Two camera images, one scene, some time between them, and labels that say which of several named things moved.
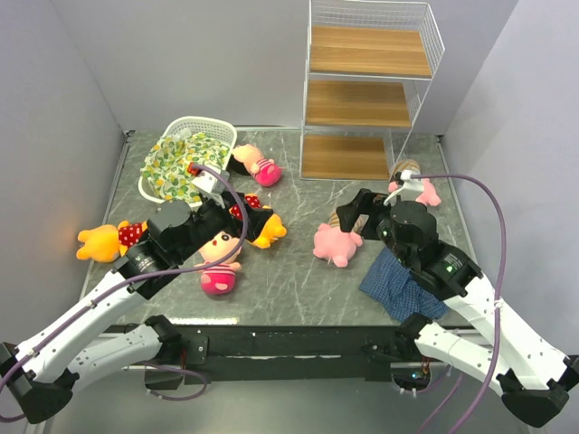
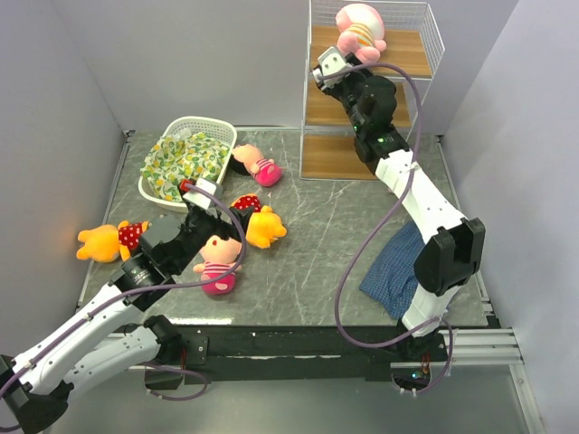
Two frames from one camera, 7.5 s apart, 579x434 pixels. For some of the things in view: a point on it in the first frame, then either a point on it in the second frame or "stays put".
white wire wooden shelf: x=369 y=65 stays put
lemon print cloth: x=166 y=167 stays put
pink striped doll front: x=220 y=279 stays put
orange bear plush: x=104 y=243 stays put
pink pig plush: x=336 y=245 to x=362 y=32
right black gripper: x=367 y=202 to x=353 y=76
